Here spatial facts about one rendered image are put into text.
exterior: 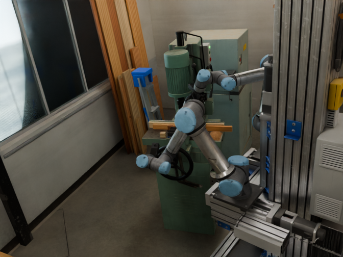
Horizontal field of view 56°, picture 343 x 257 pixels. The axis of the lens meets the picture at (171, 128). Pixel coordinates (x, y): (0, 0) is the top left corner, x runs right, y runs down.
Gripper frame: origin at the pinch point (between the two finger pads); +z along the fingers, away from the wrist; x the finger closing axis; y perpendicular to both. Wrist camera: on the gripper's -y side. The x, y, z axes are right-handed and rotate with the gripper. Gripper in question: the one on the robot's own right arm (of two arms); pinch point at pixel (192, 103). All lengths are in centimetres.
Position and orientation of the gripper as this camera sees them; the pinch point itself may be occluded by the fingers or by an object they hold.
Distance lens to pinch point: 228.0
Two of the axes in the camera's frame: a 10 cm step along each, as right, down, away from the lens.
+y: 3.8, 8.2, -4.4
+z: -1.3, 5.1, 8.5
